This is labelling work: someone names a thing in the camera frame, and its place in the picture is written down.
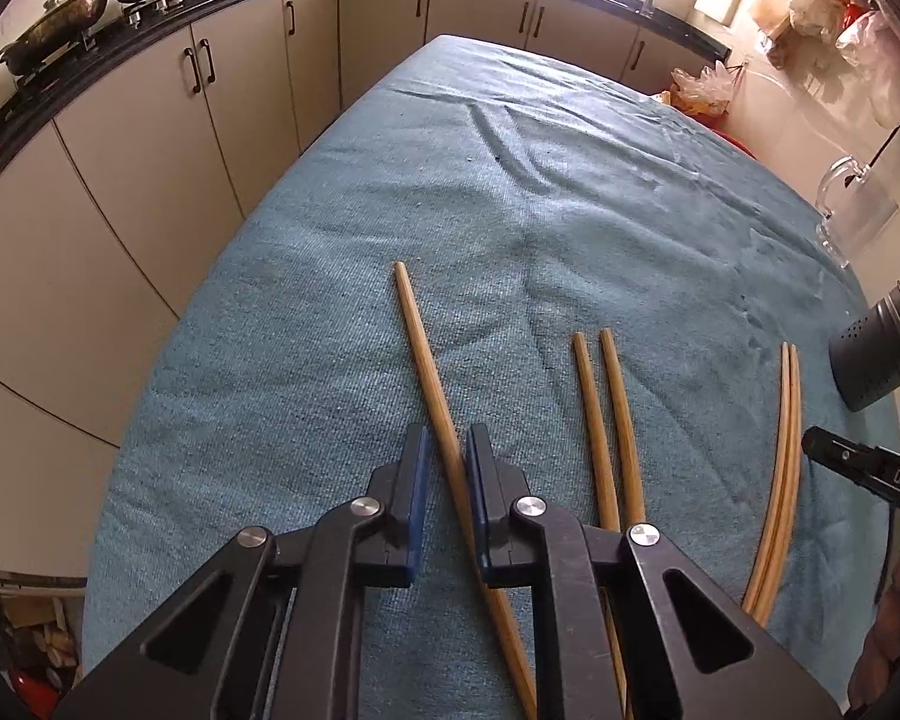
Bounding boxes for plastic bag with orange contents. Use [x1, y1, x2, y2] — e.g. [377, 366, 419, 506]
[671, 64, 743, 117]

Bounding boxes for wooden chopstick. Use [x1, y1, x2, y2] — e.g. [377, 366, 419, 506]
[598, 328, 647, 530]
[750, 345, 805, 627]
[392, 261, 539, 720]
[571, 332, 631, 720]

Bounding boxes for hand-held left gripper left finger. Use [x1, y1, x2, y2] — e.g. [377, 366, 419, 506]
[52, 424, 432, 720]

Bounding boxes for steel wok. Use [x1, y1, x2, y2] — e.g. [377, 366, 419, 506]
[0, 0, 112, 76]

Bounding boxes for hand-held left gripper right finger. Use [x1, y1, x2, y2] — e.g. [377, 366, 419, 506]
[465, 424, 841, 720]

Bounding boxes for dark grey perforated utensil holder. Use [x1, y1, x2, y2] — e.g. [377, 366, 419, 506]
[829, 286, 900, 412]

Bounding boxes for printed hanging plastic bag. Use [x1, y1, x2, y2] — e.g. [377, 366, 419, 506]
[750, 0, 826, 68]

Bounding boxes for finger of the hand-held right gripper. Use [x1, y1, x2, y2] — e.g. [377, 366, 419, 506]
[801, 426, 882, 475]

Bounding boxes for person's patterned brown clothing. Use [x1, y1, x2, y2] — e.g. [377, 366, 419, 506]
[847, 540, 900, 706]

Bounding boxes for white hanging plastic bags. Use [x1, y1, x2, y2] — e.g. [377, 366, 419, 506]
[787, 0, 900, 128]

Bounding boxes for clear glass mug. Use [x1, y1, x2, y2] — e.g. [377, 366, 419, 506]
[814, 155, 900, 267]

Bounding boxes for beige base cabinets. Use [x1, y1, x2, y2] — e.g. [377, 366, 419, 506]
[0, 0, 721, 578]

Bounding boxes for gas stove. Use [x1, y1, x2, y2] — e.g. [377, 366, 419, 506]
[0, 0, 203, 91]

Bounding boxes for blue table cloth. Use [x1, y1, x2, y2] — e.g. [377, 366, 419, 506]
[82, 34, 900, 720]

